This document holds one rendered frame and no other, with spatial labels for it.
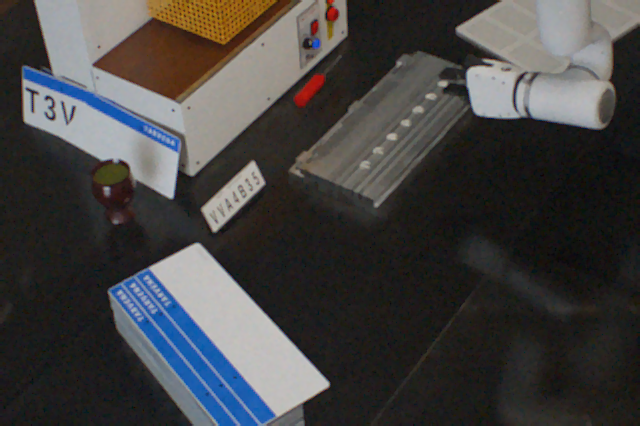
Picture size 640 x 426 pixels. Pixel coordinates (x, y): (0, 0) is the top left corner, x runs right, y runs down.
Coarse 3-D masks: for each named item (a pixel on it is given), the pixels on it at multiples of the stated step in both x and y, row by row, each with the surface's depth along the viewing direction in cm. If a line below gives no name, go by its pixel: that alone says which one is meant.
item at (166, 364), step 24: (120, 288) 210; (120, 312) 209; (144, 312) 205; (144, 336) 202; (144, 360) 210; (168, 360) 198; (168, 384) 203; (192, 384) 194; (192, 408) 197; (216, 408) 190
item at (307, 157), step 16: (400, 64) 262; (368, 96) 255; (352, 112) 251; (464, 112) 251; (448, 128) 247; (320, 144) 244; (432, 144) 244; (304, 160) 241; (304, 176) 240; (336, 192) 237; (368, 208) 234
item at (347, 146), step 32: (416, 64) 260; (448, 64) 260; (384, 96) 253; (416, 96) 253; (448, 96) 252; (352, 128) 246; (384, 128) 246; (416, 128) 245; (320, 160) 240; (352, 160) 239; (384, 160) 239; (416, 160) 241; (352, 192) 234; (384, 192) 234
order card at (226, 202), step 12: (252, 168) 237; (240, 180) 235; (252, 180) 238; (228, 192) 233; (240, 192) 235; (252, 192) 238; (216, 204) 231; (228, 204) 233; (240, 204) 235; (216, 216) 231; (228, 216) 233; (216, 228) 231
